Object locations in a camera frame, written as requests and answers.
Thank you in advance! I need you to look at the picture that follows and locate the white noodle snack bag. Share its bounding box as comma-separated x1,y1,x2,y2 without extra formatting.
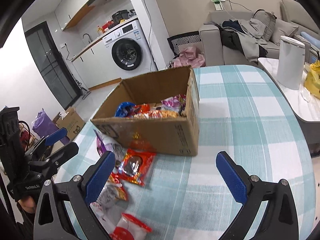
131,109,180,119

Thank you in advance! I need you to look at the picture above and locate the left hand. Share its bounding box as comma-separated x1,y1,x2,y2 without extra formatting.
18,196,36,214

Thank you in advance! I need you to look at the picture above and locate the purple bag on floor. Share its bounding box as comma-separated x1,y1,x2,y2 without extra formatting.
31,109,61,138

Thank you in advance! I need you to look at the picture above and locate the small cardboard box floor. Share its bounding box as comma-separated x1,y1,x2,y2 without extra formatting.
53,107,85,141

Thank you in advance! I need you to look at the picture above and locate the white red snack packet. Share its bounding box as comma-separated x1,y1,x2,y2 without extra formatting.
90,202,152,239

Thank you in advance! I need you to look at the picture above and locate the black glass door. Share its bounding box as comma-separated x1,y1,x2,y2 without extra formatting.
24,22,80,109

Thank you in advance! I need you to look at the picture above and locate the blue snack packet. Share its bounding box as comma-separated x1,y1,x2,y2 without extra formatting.
114,102,135,118

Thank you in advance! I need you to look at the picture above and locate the red round cake packet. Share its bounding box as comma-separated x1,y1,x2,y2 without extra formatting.
118,149,156,186

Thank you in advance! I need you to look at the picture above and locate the teal plaid tablecloth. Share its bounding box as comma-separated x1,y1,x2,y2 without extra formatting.
53,64,316,240

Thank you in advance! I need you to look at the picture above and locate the brown cardboard box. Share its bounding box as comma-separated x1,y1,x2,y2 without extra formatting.
91,66,199,157

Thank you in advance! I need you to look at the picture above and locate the white washing machine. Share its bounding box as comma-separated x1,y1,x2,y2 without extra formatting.
103,19,158,79

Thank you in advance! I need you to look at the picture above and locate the white side table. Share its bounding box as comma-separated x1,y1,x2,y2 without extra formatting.
258,58,319,155

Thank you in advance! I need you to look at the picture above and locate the purple snack packet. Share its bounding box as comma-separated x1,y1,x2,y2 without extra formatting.
161,94,186,114

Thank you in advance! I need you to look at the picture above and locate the yellow plastic bag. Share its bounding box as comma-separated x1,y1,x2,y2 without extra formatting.
304,60,320,99

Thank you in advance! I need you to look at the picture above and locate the white cylindrical bin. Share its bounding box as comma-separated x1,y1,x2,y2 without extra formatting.
276,35,305,90

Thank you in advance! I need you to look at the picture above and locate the black patterned chair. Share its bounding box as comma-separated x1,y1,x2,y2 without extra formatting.
167,31,201,56

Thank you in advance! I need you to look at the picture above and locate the pink cloth pile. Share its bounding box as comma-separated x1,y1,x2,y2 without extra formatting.
173,46,206,68

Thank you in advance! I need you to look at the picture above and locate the grey sofa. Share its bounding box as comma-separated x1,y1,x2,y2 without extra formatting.
199,0,319,66

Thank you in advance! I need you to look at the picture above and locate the grey jacket on sofa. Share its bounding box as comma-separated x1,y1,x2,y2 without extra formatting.
220,18,268,62

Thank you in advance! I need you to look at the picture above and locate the grey cushion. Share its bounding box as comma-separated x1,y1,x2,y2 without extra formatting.
271,19,299,46

